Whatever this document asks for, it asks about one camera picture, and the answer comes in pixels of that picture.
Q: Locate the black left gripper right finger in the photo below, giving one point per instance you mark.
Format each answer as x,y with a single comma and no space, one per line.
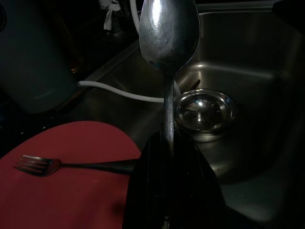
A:
195,195

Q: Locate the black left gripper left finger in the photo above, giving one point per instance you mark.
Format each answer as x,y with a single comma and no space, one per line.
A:
150,190

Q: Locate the stainless steel bowl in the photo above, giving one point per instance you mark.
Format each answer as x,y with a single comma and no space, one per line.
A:
205,117

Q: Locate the pink round plate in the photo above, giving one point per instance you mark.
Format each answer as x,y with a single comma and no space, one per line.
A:
59,190

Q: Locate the metal fork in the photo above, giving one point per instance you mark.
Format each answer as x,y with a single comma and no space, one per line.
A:
35,164

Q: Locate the metal spoon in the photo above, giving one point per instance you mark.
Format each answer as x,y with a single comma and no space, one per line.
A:
166,35

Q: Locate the stainless steel sink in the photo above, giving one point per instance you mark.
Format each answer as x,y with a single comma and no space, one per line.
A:
250,107

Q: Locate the yellow oil bottle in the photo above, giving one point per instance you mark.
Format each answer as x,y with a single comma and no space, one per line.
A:
71,47

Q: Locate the metal faucet base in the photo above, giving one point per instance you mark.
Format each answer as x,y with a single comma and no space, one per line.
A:
116,26

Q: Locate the grey thermos jug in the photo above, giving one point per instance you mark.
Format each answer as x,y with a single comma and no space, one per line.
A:
31,59

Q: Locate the white cloth tie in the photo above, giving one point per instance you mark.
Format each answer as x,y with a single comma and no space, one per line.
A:
110,14

